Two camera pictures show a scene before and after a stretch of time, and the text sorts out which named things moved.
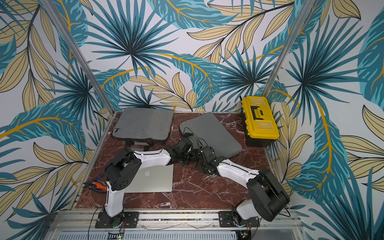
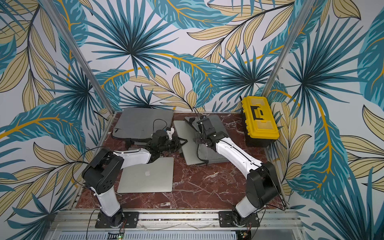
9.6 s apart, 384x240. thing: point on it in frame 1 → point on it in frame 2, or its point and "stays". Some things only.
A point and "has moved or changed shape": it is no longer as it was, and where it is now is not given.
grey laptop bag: x=205 y=130 has moved or changed shape
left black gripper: x=193 y=151 → x=177 y=142
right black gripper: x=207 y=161 → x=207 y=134
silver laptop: x=154 y=178 stays
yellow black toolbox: x=260 y=128 stays
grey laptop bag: x=143 y=126 stays
